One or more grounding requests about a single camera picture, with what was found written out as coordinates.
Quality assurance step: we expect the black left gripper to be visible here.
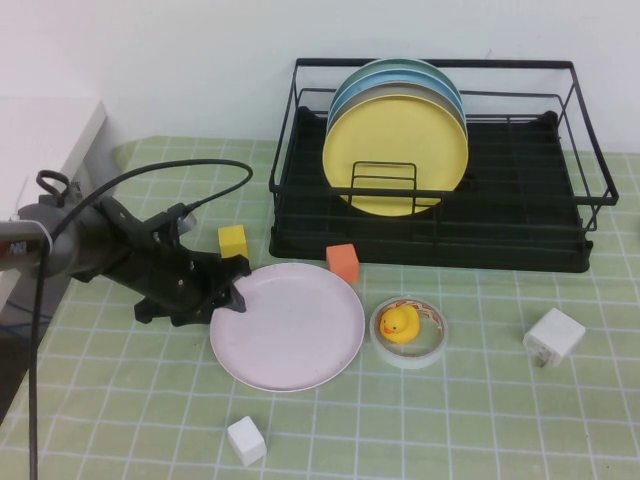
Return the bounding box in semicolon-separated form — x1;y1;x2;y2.
99;196;251;327

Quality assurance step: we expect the yellow cube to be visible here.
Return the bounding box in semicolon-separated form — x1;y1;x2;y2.
217;224;250;262

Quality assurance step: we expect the pink plate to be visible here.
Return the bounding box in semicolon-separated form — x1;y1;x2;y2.
208;262;366;394

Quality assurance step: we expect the yellow plate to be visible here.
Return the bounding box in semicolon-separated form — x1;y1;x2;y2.
322;95;470;218

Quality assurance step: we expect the white side table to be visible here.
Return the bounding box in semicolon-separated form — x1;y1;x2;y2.
0;97;109;311

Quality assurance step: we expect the blue cable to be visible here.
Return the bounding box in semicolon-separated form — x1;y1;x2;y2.
0;298;51;321
0;323;49;337

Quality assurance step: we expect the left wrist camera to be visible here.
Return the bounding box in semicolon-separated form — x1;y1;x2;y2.
167;202;199;235

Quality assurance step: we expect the orange cube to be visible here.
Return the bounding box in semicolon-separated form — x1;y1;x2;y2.
325;243;361;284

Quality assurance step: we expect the yellow rubber duck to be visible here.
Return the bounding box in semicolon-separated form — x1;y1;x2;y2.
377;305;421;344

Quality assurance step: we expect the green checkered tablecloth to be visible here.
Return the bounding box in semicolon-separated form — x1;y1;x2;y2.
0;134;640;480

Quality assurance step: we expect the grey plate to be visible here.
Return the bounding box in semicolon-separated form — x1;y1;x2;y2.
327;82;469;136

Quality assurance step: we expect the blue plate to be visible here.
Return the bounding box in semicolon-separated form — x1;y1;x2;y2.
328;69;464;126

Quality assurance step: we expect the black camera cable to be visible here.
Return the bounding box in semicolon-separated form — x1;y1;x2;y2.
27;158;254;480

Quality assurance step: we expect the black wire dish rack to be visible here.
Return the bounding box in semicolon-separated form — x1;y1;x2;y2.
268;57;620;275

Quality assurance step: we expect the white charger plug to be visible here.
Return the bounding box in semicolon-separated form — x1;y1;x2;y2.
521;307;587;371

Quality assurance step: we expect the white tape roll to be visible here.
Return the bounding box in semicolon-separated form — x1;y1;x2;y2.
369;295;449;370

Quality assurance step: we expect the arm cable loop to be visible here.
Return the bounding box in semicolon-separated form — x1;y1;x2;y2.
36;169;70;207

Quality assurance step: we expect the pale green plate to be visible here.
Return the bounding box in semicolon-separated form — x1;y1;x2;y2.
332;58;461;101

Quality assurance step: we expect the white cube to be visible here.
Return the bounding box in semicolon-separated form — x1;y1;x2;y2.
226;415;268;468

